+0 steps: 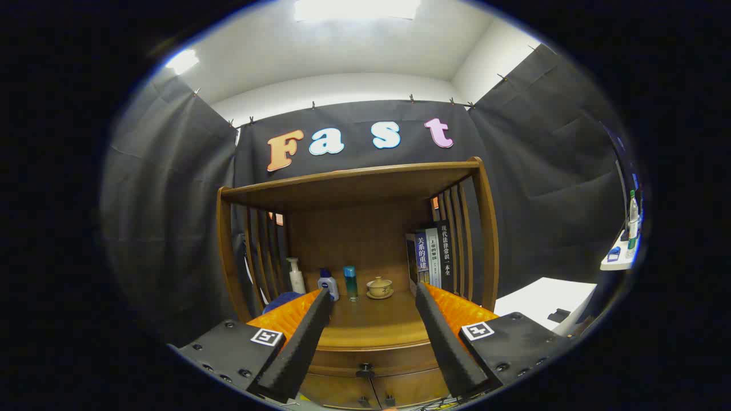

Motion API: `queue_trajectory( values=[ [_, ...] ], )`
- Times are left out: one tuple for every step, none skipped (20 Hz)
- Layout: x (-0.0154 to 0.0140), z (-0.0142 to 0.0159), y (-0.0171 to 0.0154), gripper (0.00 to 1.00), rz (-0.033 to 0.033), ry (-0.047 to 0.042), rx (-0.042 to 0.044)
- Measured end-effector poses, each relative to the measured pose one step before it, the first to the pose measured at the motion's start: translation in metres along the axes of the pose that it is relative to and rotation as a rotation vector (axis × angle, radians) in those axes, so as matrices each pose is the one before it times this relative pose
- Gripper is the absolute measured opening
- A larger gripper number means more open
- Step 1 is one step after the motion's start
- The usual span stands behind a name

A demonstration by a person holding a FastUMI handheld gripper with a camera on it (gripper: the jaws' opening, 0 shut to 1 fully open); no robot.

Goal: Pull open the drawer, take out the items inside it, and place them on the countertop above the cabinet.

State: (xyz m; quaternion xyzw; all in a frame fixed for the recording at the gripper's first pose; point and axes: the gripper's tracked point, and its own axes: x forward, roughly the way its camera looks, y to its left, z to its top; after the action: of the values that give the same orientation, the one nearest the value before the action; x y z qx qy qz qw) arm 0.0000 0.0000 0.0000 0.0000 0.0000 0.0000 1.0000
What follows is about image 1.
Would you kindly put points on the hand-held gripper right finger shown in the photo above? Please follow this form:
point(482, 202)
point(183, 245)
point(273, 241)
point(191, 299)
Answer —
point(448, 348)

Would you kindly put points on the wooden cabinet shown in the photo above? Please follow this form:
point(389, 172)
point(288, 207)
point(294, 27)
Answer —
point(354, 228)

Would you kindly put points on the black spine book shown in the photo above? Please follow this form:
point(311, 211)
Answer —
point(446, 251)

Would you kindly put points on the grey book blue spine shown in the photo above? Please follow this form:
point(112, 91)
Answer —
point(421, 257)

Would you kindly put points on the wooden drawer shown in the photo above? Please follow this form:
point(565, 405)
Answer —
point(394, 359)

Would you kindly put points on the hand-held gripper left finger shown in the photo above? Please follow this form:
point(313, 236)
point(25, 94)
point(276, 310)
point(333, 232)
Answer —
point(302, 348)

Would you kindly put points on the white spine book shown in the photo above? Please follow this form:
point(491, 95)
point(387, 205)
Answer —
point(434, 257)

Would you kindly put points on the blue towel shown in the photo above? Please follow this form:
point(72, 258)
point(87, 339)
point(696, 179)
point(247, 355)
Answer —
point(282, 299)

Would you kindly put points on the teal clear bottle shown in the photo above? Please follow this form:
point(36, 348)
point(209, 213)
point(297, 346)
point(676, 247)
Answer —
point(350, 282)

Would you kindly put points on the white wall shelf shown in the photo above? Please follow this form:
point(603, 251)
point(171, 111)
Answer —
point(619, 261)

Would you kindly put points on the white lotion bottle blue cap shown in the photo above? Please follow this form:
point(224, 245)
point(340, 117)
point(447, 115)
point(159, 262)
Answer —
point(326, 283)

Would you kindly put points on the ceiling light panel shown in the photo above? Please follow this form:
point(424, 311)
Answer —
point(181, 60)

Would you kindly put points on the white pump bottle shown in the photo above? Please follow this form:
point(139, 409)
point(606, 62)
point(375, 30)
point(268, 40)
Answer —
point(296, 279)

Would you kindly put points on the yellow lidded teacup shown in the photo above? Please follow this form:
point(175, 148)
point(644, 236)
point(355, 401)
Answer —
point(380, 286)

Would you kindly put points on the small blue item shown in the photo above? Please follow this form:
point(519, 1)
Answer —
point(614, 253)

